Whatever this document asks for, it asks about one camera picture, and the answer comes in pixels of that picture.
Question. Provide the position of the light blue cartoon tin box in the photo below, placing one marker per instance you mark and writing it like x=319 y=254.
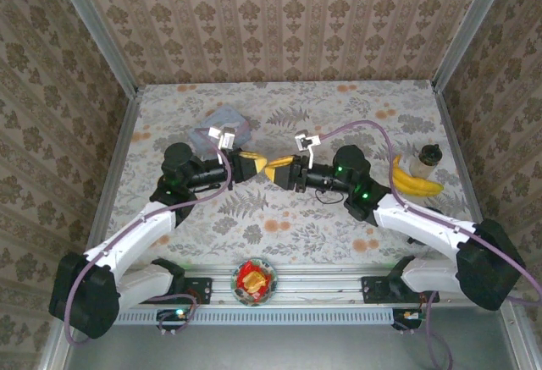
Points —
x=203 y=133

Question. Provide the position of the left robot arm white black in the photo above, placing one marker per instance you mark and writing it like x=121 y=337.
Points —
x=139 y=226

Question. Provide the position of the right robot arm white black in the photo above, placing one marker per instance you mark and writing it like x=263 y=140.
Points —
x=423 y=222

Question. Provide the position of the yellow banana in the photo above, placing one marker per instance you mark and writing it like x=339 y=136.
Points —
x=413 y=186

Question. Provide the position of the clear bottle with black cap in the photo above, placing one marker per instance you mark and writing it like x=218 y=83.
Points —
x=425 y=160

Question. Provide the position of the red yellow snack packets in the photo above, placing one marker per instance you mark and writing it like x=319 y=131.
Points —
x=253 y=279

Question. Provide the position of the patterned bowl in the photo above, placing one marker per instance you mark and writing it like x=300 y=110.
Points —
x=254 y=300

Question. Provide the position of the left controller board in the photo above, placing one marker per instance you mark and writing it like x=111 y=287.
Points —
x=173 y=316

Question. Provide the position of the controller board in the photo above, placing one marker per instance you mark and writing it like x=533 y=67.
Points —
x=407 y=317
x=173 y=316

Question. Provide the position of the right controller board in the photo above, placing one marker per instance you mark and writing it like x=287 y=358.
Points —
x=407 y=317

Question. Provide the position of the aluminium table side rail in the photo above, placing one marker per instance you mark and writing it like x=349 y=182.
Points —
x=455 y=141
x=118 y=162

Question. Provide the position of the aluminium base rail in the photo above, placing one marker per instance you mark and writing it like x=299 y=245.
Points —
x=317 y=285

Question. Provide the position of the aluminium frame post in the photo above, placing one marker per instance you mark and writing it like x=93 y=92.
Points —
x=470 y=31
x=95 y=31

